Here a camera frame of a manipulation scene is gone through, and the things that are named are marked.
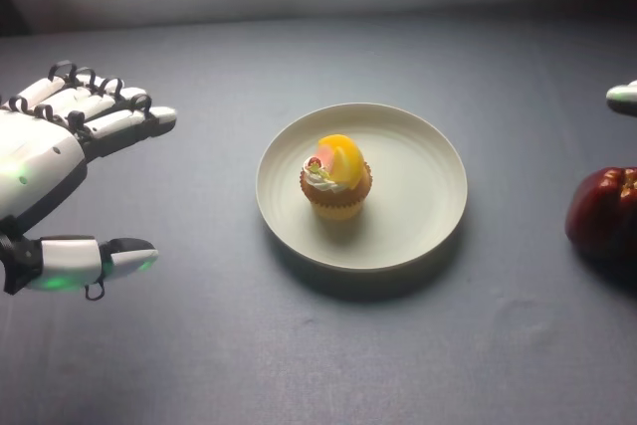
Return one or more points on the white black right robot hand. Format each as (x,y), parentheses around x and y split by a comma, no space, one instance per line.
(624,99)

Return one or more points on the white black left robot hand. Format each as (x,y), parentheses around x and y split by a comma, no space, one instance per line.
(35,156)

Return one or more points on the round white plate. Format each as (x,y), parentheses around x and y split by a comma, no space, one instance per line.
(413,186)

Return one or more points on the grey table cloth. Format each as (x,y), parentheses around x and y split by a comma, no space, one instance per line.
(318,345)

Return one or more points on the dark red toy apple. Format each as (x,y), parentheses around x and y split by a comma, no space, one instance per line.
(604,216)

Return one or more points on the cupcake with cream and fruit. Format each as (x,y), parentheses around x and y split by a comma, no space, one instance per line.
(338,186)

